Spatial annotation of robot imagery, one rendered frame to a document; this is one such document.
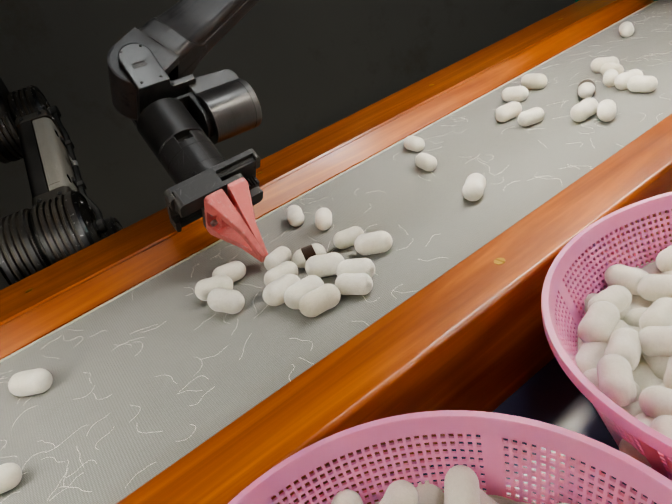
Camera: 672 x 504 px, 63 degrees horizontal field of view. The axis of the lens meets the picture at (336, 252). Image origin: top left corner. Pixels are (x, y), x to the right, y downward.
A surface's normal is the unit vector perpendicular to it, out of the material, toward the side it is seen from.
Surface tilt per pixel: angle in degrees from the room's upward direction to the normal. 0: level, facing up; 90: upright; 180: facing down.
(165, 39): 51
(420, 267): 0
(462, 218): 0
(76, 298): 45
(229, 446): 0
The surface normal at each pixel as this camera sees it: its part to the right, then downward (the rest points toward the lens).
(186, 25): 0.40, -0.48
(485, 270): -0.28, -0.83
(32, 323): 0.19, -0.39
